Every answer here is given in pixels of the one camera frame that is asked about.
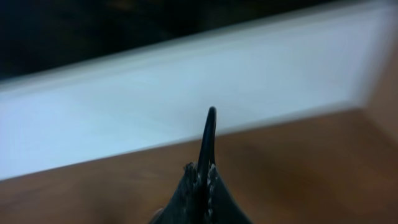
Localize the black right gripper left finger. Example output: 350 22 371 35
149 162 202 224

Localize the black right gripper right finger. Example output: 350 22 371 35
205 164 252 224

